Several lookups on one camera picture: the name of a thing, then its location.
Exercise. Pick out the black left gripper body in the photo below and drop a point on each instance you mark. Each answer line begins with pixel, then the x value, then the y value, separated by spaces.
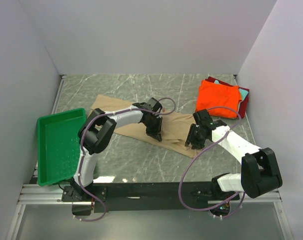
pixel 154 123

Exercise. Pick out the orange folded t shirt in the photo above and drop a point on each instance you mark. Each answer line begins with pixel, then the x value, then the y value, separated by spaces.
pixel 218 99

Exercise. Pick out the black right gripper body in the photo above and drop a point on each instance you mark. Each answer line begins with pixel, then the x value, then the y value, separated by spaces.
pixel 201 138

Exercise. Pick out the green plastic tray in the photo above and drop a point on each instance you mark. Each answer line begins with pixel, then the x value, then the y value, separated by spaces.
pixel 58 147

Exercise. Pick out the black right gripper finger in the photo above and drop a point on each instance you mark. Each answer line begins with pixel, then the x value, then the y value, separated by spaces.
pixel 197 146
pixel 190 140

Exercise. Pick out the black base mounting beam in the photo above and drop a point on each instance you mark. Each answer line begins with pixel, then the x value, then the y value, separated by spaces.
pixel 109 197

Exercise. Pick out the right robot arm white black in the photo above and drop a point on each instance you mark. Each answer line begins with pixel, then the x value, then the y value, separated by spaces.
pixel 260 173

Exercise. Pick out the beige t shirt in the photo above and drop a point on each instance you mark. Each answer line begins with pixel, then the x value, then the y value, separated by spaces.
pixel 174 129

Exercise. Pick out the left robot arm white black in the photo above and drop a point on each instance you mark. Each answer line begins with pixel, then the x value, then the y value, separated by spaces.
pixel 97 131

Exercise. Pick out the aluminium frame rail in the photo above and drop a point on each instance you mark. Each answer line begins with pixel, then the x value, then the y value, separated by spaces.
pixel 33 194

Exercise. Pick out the dark red folded t shirt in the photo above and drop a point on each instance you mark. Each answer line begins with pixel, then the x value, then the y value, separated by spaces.
pixel 242 106

